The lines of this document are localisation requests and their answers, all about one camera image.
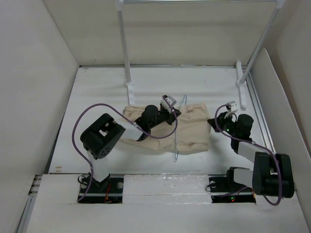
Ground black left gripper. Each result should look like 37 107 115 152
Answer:
148 107 180 129

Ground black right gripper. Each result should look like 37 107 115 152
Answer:
207 111 239 137

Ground light blue wire hanger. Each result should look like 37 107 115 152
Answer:
174 95 187 162

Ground beige trousers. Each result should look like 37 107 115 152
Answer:
121 102 211 155

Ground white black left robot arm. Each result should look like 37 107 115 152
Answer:
80 104 181 193

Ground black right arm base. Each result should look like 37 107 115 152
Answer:
205 175 256 204

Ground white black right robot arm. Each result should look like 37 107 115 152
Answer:
207 112 294 199

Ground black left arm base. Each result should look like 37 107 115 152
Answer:
77 175 124 204

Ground white clothes rack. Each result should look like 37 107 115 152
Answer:
115 0 285 110

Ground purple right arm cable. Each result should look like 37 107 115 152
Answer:
214 103 285 206

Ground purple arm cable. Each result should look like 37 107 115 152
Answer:
72 97 178 202
214 103 285 206

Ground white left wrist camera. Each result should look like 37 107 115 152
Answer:
160 95 176 113

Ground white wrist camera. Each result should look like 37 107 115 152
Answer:
225 101 239 118
160 95 176 113

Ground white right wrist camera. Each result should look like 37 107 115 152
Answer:
225 101 239 118

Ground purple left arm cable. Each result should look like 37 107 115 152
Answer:
72 97 178 202

